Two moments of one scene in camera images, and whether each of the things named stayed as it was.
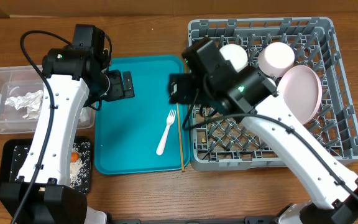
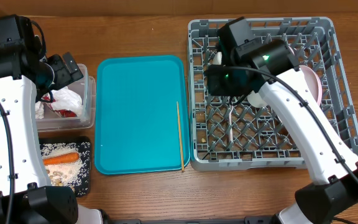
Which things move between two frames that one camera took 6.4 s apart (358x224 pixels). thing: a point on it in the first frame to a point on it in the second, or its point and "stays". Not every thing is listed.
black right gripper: x=186 y=91 to x=221 y=74
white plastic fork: x=169 y=120 to x=230 y=126
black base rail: x=248 y=219 stays
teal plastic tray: x=127 y=131 stays
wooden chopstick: x=180 y=137 stays
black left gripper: x=120 y=92 to x=68 y=78
